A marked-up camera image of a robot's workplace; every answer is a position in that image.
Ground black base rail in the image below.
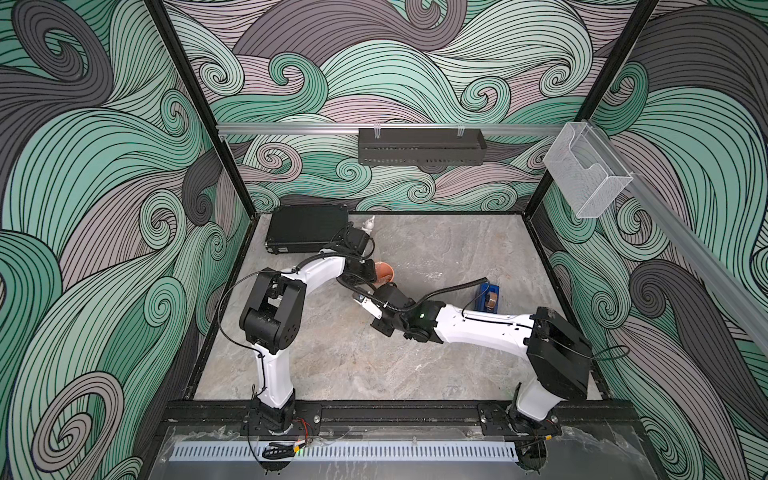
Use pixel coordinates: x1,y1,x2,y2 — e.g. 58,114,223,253
158,400,639,438

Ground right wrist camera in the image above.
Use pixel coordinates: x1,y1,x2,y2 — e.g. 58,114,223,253
357,298,383,320

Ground black perforated wall shelf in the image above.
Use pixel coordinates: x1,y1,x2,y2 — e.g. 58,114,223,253
357,129,488,169

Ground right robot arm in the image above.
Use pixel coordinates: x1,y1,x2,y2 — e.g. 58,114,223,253
342,283,593,423

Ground clear acrylic wall bin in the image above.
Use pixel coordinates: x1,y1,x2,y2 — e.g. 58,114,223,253
544,121,632,219

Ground aluminium wall rail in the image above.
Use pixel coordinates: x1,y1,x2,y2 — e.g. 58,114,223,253
216,122,564,136

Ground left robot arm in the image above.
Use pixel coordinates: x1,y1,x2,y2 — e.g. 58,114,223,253
238,219,376,432

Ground orange ceramic mug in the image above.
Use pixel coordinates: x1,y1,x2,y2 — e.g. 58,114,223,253
374,262,395,287

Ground small pink white figurine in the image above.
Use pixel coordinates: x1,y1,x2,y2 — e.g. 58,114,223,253
362,216,375,235

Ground white slotted cable duct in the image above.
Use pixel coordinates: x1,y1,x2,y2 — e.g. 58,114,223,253
169,440,518,463

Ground black hard case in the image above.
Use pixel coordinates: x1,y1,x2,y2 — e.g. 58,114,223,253
264,205,349,254

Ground blue tape dispenser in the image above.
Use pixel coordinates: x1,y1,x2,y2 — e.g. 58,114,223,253
474,283,500,314

